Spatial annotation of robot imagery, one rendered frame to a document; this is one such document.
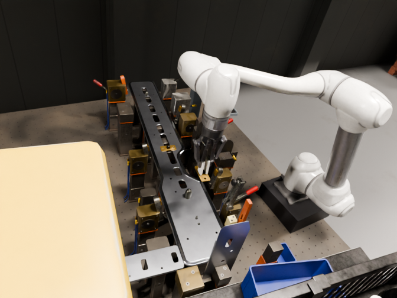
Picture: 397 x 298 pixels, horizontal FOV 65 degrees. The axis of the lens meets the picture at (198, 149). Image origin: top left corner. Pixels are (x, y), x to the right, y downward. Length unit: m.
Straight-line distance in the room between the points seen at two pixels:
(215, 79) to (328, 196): 0.95
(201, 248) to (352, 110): 0.79
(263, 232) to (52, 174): 1.71
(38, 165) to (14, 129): 2.19
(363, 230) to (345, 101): 2.07
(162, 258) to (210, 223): 0.26
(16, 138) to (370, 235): 2.91
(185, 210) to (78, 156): 1.26
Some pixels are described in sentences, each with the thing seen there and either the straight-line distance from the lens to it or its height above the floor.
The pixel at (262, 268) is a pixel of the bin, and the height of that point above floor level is 1.14.
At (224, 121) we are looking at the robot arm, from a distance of 1.02.
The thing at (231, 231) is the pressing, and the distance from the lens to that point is 1.03.
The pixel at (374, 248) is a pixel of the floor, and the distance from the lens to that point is 3.17.
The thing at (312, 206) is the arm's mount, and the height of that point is 0.82.
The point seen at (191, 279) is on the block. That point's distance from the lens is 1.19.
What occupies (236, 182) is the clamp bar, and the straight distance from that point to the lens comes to 1.29.
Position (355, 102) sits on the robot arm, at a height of 1.60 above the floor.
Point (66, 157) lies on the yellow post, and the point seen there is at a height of 2.00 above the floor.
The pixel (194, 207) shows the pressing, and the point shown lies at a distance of 1.44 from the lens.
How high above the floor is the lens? 2.12
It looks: 41 degrees down
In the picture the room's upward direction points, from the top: 12 degrees clockwise
